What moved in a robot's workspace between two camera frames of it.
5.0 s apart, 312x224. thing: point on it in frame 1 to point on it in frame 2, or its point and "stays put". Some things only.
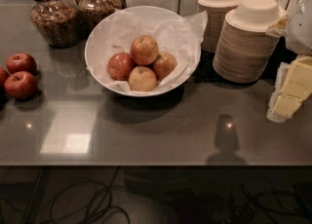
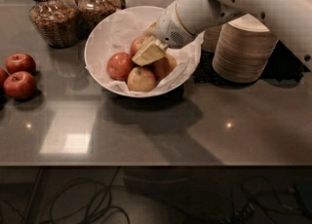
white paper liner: (178, 35) stays put
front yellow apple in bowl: (142, 79) stays put
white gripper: (300, 28) to (171, 28)
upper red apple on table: (19, 62) stays put
